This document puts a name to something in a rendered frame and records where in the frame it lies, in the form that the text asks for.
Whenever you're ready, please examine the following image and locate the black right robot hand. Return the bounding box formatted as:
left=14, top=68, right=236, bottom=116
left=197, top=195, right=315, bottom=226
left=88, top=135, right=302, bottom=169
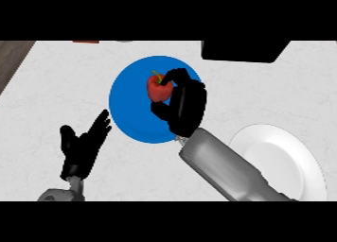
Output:
left=148, top=67, right=207, bottom=139

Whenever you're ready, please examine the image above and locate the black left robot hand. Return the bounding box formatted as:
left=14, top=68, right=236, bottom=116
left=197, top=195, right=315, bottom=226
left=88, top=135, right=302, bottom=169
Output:
left=58, top=109, right=113, bottom=182

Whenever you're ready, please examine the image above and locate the red bell pepper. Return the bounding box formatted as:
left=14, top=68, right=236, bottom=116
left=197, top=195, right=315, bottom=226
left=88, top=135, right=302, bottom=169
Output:
left=145, top=70, right=173, bottom=103

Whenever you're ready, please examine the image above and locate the blue plate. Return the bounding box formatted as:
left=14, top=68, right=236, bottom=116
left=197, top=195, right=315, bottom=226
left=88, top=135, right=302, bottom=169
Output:
left=107, top=55, right=203, bottom=145

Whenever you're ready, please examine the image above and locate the white plate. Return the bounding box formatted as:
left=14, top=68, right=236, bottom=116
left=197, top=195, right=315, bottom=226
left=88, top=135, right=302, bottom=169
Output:
left=227, top=124, right=327, bottom=202

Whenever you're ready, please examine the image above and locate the black appliance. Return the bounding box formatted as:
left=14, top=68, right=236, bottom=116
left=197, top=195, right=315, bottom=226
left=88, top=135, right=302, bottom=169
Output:
left=199, top=41, right=292, bottom=64

